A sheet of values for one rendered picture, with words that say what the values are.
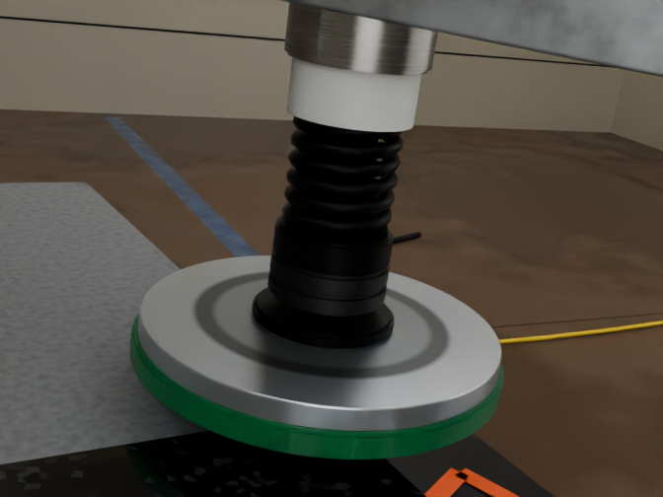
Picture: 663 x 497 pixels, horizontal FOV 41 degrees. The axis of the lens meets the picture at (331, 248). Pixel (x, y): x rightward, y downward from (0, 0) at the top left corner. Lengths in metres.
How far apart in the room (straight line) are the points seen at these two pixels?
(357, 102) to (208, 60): 5.02
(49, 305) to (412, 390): 0.28
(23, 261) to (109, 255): 0.07
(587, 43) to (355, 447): 0.22
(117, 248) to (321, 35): 0.35
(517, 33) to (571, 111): 6.50
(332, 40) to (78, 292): 0.30
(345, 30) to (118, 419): 0.24
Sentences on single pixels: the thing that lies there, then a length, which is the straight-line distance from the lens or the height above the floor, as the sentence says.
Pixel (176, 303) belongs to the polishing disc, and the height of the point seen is 0.88.
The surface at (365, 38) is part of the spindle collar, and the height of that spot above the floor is 1.04.
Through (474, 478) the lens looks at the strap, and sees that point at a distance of 2.06.
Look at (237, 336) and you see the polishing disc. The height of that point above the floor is 0.88.
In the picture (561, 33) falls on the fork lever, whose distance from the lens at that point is 0.41.
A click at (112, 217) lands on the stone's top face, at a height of 0.83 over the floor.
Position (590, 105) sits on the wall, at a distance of 7.02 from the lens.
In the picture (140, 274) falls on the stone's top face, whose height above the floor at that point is 0.83.
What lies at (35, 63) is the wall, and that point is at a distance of 5.26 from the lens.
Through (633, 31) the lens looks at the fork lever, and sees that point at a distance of 0.41.
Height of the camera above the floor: 1.08
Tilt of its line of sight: 19 degrees down
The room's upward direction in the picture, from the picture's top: 8 degrees clockwise
